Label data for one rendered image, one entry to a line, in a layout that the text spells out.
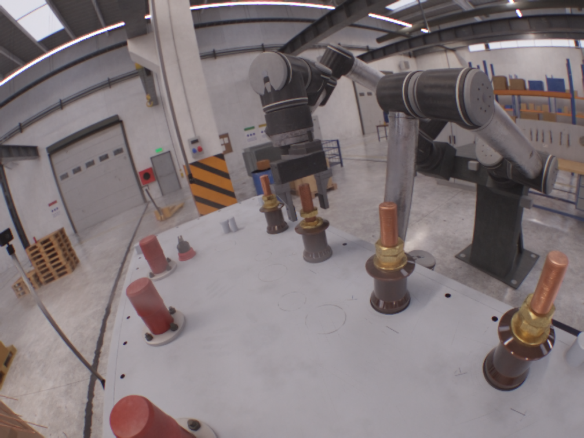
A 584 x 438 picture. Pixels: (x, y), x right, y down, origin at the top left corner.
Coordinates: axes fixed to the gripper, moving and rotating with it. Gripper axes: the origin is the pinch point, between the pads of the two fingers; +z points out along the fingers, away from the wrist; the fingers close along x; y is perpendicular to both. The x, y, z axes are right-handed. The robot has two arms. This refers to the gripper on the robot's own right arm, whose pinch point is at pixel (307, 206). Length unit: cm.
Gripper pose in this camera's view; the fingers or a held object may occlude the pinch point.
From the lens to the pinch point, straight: 62.9
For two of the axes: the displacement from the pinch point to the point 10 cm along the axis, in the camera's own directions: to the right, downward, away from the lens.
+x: -8.8, 3.4, -3.3
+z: 2.2, 9.1, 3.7
